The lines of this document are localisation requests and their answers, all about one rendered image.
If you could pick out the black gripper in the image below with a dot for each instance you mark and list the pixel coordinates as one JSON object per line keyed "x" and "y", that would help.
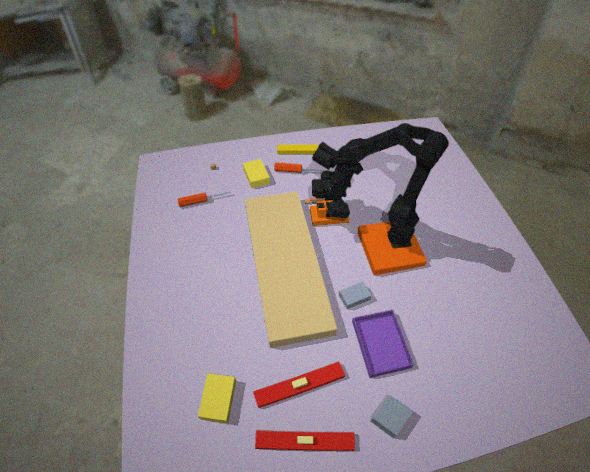
{"x": 338, "y": 207}

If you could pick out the purple rectangular tray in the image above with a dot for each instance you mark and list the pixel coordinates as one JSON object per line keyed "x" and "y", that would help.
{"x": 382, "y": 344}

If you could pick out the tan wooden panel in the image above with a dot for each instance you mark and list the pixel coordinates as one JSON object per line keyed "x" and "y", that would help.
{"x": 294, "y": 299}

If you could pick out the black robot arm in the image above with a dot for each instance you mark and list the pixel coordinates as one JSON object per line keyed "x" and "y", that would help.
{"x": 402, "y": 214}

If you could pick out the red flat bar with yellow centre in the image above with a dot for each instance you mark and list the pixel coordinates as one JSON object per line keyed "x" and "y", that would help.
{"x": 311, "y": 441}
{"x": 298, "y": 385}

